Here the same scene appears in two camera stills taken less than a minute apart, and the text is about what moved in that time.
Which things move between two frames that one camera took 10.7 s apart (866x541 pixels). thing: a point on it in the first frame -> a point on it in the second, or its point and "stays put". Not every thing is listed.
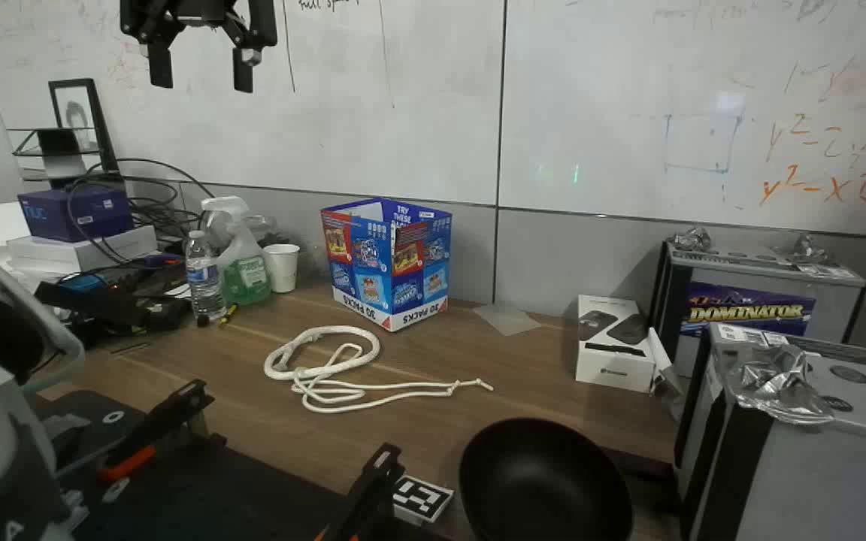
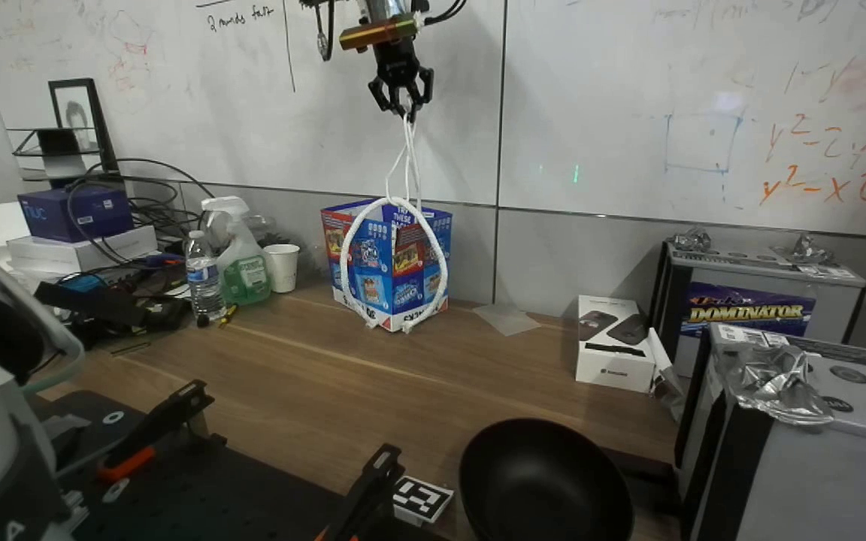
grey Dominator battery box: (783, 286) stays put
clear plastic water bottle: (206, 281) stays put
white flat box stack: (36, 262) stays put
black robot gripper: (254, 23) -> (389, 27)
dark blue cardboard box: (97, 211) stays put
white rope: (318, 355) -> (401, 190)
